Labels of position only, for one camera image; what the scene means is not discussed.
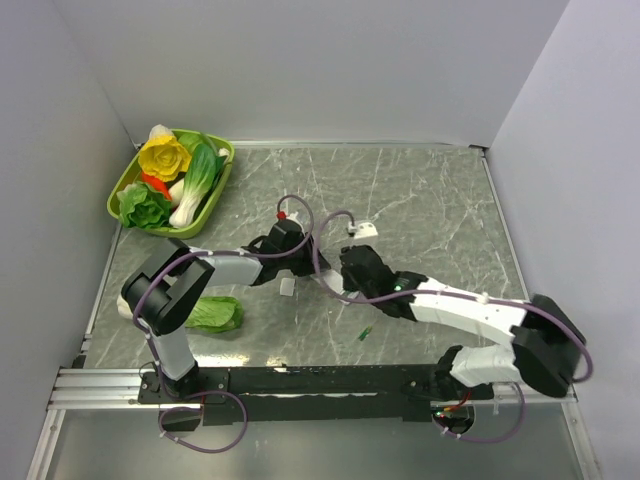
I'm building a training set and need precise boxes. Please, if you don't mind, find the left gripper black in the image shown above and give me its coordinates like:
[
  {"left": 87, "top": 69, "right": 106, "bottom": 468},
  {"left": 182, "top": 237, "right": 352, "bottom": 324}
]
[{"left": 279, "top": 232, "right": 331, "bottom": 277}]

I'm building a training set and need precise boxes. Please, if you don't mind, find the grey battery cover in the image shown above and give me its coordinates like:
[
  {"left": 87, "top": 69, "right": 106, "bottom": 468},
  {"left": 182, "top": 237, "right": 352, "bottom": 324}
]
[{"left": 279, "top": 278, "right": 296, "bottom": 297}]

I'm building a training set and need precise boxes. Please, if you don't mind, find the green battery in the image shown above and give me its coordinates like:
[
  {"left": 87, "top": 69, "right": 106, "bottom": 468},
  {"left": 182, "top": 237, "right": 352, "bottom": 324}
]
[{"left": 357, "top": 326, "right": 372, "bottom": 341}]

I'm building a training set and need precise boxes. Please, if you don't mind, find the white remote control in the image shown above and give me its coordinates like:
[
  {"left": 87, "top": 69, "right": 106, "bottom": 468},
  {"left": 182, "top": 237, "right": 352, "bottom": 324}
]
[{"left": 311, "top": 269, "right": 359, "bottom": 299}]

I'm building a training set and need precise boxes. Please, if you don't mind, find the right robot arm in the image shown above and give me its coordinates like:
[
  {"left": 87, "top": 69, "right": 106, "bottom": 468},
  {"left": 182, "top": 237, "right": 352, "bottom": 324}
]
[{"left": 340, "top": 245, "right": 586, "bottom": 399}]

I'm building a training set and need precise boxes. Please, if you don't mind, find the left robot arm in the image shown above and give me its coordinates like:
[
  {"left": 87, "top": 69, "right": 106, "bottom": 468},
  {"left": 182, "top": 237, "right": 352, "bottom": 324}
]
[{"left": 121, "top": 220, "right": 315, "bottom": 402}]

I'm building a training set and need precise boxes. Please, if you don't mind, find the loose green cabbage leaf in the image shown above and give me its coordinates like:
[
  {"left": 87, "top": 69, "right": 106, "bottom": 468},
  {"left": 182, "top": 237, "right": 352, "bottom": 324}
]
[{"left": 116, "top": 293, "right": 245, "bottom": 335}]

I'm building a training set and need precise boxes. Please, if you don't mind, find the toy bok choy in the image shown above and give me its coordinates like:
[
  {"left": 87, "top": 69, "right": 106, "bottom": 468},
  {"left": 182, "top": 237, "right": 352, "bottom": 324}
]
[{"left": 169, "top": 144, "right": 218, "bottom": 228}]

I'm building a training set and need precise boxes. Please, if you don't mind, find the red toy pepper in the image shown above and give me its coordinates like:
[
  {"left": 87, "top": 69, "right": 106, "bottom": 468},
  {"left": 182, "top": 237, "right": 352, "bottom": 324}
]
[{"left": 140, "top": 171, "right": 172, "bottom": 201}]

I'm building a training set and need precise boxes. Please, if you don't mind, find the green toy lettuce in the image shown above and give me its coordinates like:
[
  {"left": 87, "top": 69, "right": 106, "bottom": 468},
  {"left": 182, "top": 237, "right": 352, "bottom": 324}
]
[{"left": 116, "top": 181, "right": 171, "bottom": 230}]

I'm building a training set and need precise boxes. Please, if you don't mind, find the yellow toy cabbage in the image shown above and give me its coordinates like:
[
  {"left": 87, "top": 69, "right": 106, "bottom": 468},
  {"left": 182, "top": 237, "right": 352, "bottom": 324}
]
[{"left": 138, "top": 135, "right": 192, "bottom": 182}]

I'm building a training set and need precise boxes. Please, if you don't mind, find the green plastic basket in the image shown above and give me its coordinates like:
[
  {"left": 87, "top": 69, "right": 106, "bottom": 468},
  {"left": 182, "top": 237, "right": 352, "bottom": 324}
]
[{"left": 107, "top": 124, "right": 234, "bottom": 239}]

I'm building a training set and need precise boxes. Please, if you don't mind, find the white toy vegetable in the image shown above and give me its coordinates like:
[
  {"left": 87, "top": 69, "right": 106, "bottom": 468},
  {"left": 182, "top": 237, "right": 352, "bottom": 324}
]
[{"left": 148, "top": 124, "right": 175, "bottom": 142}]

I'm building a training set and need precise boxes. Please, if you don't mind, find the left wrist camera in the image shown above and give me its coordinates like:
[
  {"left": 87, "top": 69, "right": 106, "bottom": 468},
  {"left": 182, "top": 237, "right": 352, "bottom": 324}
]
[{"left": 276, "top": 211, "right": 304, "bottom": 230}]

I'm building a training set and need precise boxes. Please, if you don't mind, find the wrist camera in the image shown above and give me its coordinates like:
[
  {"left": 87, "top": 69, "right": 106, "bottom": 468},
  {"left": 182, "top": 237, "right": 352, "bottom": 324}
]
[
  {"left": 347, "top": 221, "right": 378, "bottom": 246},
  {"left": 276, "top": 211, "right": 304, "bottom": 230}
]

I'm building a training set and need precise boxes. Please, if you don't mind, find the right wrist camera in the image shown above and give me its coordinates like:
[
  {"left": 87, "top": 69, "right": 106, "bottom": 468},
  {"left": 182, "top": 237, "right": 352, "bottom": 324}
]
[{"left": 347, "top": 221, "right": 378, "bottom": 246}]

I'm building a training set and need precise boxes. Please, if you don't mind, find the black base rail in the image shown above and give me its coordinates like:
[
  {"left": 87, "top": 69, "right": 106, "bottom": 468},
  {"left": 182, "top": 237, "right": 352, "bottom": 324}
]
[{"left": 137, "top": 364, "right": 496, "bottom": 426}]

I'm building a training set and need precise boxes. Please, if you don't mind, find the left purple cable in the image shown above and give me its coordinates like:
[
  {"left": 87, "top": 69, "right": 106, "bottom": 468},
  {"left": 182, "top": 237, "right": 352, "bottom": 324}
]
[{"left": 132, "top": 194, "right": 316, "bottom": 371}]

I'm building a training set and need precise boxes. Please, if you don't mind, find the purple cable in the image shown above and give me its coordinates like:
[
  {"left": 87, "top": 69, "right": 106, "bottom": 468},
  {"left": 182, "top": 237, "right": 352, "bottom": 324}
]
[
  {"left": 132, "top": 194, "right": 316, "bottom": 371},
  {"left": 312, "top": 210, "right": 596, "bottom": 384}
]

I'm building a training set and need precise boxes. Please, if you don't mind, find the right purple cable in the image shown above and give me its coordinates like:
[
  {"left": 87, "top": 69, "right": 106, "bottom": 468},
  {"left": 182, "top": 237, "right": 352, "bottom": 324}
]
[{"left": 312, "top": 210, "right": 596, "bottom": 384}]

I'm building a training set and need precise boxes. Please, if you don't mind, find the aluminium frame rail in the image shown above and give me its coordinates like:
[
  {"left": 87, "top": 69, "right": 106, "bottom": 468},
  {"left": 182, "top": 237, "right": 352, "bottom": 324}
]
[{"left": 47, "top": 367, "right": 146, "bottom": 411}]

